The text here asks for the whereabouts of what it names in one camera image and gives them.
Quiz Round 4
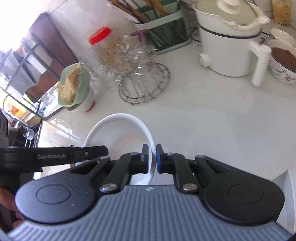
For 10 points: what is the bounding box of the white ceramic bowl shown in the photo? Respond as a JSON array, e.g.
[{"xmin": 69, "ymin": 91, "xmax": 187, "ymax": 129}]
[{"xmin": 84, "ymin": 113, "xmax": 156, "ymax": 185}]

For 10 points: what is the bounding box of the person left hand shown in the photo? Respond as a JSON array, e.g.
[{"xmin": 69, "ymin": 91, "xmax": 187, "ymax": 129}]
[{"xmin": 0, "ymin": 186, "xmax": 22, "ymax": 228}]

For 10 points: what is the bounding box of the stemmed glass on sink rack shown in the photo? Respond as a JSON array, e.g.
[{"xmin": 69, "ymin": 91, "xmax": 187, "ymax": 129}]
[{"xmin": 23, "ymin": 126, "xmax": 35, "ymax": 140}]

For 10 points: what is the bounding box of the white drip tray with glasses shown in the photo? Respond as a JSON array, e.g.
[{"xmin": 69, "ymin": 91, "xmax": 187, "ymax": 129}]
[{"xmin": 28, "ymin": 83, "xmax": 63, "ymax": 121}]

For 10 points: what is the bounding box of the white bowl under strainer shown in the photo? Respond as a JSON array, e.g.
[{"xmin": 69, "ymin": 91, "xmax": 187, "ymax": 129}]
[{"xmin": 69, "ymin": 87, "xmax": 95, "ymax": 114}]

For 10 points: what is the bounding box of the green strainer with noodles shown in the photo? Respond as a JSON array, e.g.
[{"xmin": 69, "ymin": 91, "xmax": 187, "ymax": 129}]
[{"xmin": 57, "ymin": 62, "xmax": 91, "ymax": 108}]

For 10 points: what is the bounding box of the dark wooden cutting board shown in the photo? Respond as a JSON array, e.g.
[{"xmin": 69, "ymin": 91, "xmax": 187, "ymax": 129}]
[{"xmin": 25, "ymin": 13, "xmax": 78, "ymax": 102}]

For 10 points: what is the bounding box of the red lid plastic jar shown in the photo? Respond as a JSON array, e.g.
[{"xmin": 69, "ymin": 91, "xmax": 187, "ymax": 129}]
[{"xmin": 88, "ymin": 27, "xmax": 133, "ymax": 76}]

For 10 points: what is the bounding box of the patterned bowl with brown food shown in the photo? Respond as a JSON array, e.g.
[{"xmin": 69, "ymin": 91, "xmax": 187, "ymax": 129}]
[{"xmin": 267, "ymin": 39, "xmax": 295, "ymax": 84}]

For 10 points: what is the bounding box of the white electric cooking pot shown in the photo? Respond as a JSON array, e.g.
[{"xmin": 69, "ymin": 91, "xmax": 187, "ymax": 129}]
[{"xmin": 192, "ymin": 1, "xmax": 271, "ymax": 86}]

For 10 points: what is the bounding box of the green chopstick holder caddy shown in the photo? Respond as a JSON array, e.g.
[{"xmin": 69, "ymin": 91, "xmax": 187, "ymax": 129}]
[{"xmin": 108, "ymin": 1, "xmax": 190, "ymax": 54}]

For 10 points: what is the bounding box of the small white bowl behind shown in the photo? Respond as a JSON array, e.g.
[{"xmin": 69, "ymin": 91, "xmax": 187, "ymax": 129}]
[{"xmin": 269, "ymin": 28, "xmax": 296, "ymax": 47}]

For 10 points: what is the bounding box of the yellow sponge pack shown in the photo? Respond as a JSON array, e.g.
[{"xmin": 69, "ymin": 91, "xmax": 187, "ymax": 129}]
[{"xmin": 271, "ymin": 0, "xmax": 292, "ymax": 26}]

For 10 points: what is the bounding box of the wire glass holder rack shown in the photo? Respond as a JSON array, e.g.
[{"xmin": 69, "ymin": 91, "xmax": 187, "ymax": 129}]
[{"xmin": 106, "ymin": 35, "xmax": 171, "ymax": 105}]

